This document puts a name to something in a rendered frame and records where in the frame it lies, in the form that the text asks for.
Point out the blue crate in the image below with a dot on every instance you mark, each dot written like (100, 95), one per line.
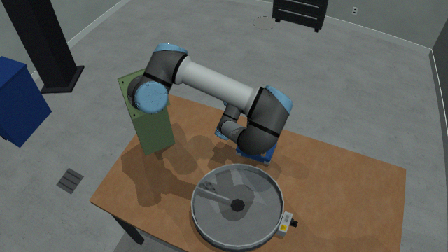
(266, 160)

